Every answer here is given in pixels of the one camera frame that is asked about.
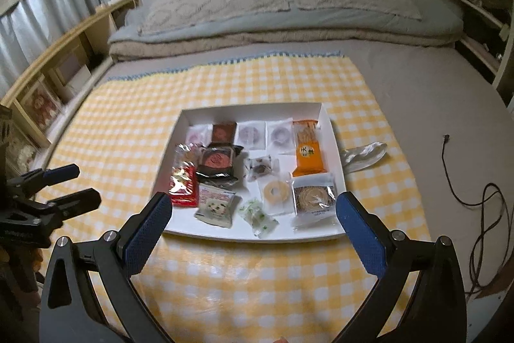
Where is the doll in clear dome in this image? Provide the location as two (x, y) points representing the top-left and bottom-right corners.
(6, 126), (41, 171)

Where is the black red mooncake packet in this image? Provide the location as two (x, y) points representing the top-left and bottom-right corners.
(195, 145), (244, 183)

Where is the white wall shelf niche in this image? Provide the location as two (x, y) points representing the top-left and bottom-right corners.
(423, 0), (514, 86)

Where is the dark candy clear wrapper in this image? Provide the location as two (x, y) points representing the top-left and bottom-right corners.
(244, 155), (279, 181)

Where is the clear packet with pink ring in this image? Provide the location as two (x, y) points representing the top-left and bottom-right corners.
(185, 125), (213, 147)

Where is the orange biscuit packet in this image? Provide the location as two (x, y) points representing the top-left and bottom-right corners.
(291, 119), (329, 177)

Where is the red biscuit packet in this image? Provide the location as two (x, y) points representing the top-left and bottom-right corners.
(169, 143), (201, 208)

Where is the clear packet with beige ring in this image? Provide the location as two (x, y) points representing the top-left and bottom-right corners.
(257, 174), (294, 216)

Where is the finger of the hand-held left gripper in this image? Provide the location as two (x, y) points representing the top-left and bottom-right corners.
(24, 188), (102, 225)
(6, 163), (80, 199)

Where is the white soup packet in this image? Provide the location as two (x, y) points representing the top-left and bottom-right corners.
(194, 184), (239, 229)

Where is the grey blanket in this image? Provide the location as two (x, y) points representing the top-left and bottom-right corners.
(108, 0), (464, 44)

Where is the green candy clear wrapper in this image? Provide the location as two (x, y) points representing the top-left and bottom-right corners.
(238, 198), (279, 238)

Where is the clear packet with grey ring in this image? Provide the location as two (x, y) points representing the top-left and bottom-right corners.
(237, 122), (266, 148)
(267, 119), (293, 155)

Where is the yellow checked mat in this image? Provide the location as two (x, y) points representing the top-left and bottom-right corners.
(42, 53), (432, 343)

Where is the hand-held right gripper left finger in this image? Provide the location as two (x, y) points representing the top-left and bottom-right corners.
(38, 192), (174, 343)

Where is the doll in clear box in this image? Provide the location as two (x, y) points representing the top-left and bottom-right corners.
(20, 80), (65, 135)

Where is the black floor cable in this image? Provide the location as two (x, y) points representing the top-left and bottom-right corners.
(441, 134), (514, 295)

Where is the white cardboard tray box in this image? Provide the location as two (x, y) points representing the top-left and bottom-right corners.
(150, 102), (347, 244)

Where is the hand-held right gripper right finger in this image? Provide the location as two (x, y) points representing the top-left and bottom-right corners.
(335, 191), (468, 343)

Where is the grey curtain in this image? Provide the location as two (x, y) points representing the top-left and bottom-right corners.
(0, 0), (101, 80)

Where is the small dark brown packet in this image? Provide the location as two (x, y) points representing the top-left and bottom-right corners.
(209, 122), (237, 145)

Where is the blue striped cloth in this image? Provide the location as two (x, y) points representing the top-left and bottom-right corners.
(105, 50), (343, 83)

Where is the wooden shelf unit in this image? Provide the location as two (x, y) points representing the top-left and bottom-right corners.
(0, 0), (141, 151)

